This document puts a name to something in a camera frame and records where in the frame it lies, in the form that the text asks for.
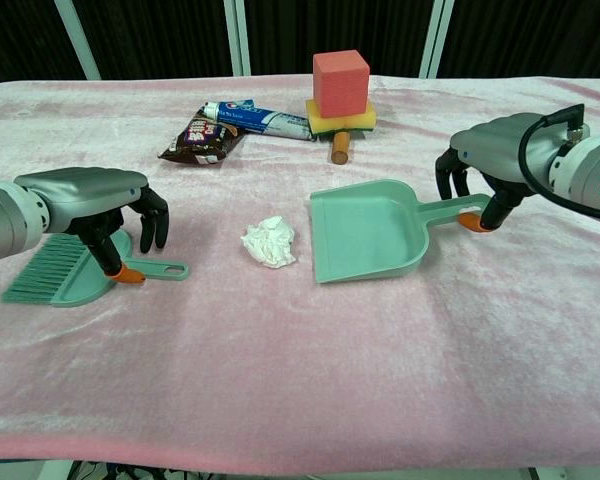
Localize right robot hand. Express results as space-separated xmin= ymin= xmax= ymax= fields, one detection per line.
xmin=434 ymin=113 xmax=564 ymax=235

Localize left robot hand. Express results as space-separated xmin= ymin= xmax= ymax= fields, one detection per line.
xmin=13 ymin=167 xmax=171 ymax=286

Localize green hand broom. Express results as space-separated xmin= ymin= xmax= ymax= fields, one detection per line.
xmin=0 ymin=227 xmax=190 ymax=309

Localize green dustpan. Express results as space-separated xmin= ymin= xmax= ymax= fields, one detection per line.
xmin=308 ymin=178 xmax=494 ymax=285

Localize white paper ball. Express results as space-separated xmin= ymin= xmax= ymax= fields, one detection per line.
xmin=239 ymin=215 xmax=299 ymax=270

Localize dark brown snack packet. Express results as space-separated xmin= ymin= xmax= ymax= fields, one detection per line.
xmin=158 ymin=109 xmax=246 ymax=167

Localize wooden cylinder rod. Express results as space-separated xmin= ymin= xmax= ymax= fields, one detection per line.
xmin=329 ymin=130 xmax=351 ymax=165

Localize red foam cube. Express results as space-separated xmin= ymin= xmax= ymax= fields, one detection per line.
xmin=312 ymin=49 xmax=371 ymax=119

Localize yellow green sponge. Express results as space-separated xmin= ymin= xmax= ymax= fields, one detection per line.
xmin=305 ymin=98 xmax=378 ymax=140

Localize blue white toothpaste tube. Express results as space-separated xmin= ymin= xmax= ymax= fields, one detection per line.
xmin=202 ymin=98 xmax=314 ymax=142

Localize pink plush tablecloth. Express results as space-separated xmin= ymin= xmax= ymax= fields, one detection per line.
xmin=0 ymin=74 xmax=600 ymax=474

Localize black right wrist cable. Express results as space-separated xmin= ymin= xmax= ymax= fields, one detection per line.
xmin=522 ymin=103 xmax=600 ymax=224

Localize white partition post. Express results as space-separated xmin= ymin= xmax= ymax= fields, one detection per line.
xmin=419 ymin=0 xmax=454 ymax=79
xmin=223 ymin=0 xmax=252 ymax=77
xmin=54 ymin=0 xmax=102 ymax=81

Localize black floor cables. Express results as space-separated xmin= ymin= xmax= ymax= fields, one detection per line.
xmin=69 ymin=462 xmax=181 ymax=480

